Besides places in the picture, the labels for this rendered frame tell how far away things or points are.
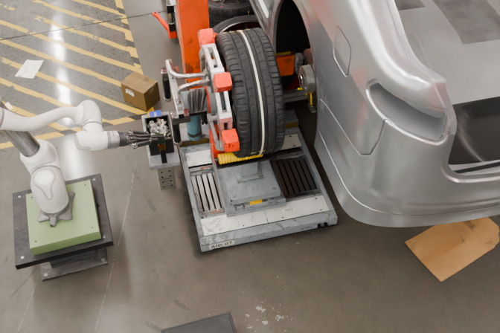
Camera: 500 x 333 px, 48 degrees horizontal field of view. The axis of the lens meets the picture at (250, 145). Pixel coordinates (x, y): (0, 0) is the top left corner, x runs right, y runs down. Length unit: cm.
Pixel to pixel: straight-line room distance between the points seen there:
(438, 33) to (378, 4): 114
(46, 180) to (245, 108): 107
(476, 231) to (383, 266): 64
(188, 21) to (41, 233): 138
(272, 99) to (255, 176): 82
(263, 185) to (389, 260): 85
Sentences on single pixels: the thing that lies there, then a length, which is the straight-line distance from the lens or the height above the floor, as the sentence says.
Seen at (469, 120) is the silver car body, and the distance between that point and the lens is 303.
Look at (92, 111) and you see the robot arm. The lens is 298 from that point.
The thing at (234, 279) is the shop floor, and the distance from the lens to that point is 328.
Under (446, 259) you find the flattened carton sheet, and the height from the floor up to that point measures 1.
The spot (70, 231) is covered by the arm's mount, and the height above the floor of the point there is 37.
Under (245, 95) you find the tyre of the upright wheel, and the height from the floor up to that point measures 106.
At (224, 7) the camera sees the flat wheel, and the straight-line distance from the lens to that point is 430.
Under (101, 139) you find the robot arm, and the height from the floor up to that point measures 82.
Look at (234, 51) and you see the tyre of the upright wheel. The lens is 275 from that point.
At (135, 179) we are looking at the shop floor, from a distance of 377.
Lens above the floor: 284
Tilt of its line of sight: 47 degrees down
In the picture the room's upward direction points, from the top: straight up
